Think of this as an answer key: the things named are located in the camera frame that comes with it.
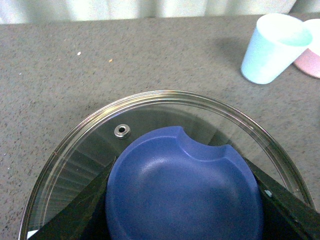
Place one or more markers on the glass lid with blue knob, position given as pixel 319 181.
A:
pixel 179 173

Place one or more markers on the pink plastic bowl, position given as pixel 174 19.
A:
pixel 309 61

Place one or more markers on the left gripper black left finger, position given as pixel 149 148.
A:
pixel 79 220

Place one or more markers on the light blue plastic cup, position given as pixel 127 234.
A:
pixel 277 41

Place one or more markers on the white pleated curtain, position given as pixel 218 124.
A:
pixel 43 11

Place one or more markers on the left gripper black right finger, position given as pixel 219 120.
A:
pixel 285 216

